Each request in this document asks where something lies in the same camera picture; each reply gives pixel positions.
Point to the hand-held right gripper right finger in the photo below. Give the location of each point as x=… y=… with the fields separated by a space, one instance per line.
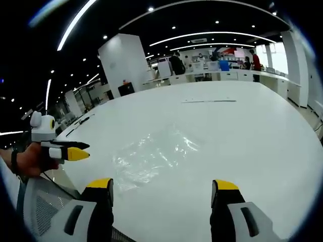
x=227 y=216

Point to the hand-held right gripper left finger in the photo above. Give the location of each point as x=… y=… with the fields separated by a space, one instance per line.
x=98 y=216

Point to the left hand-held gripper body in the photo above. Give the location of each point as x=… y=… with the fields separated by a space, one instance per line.
x=43 y=128

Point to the pile of clear food packaging bags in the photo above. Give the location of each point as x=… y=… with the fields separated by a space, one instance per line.
x=154 y=156

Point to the person's left hand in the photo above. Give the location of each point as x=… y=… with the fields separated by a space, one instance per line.
x=31 y=161

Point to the black tool on table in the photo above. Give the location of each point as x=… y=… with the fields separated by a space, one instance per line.
x=80 y=121

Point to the black cabinet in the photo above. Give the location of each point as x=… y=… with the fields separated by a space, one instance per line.
x=126 y=89

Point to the white square pillar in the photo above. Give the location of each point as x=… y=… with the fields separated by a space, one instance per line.
x=121 y=63

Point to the long thin metal strip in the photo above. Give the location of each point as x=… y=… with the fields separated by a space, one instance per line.
x=209 y=101

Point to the long white counter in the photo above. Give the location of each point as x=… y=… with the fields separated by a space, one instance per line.
x=227 y=75

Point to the blue box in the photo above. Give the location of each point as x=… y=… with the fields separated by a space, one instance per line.
x=224 y=66

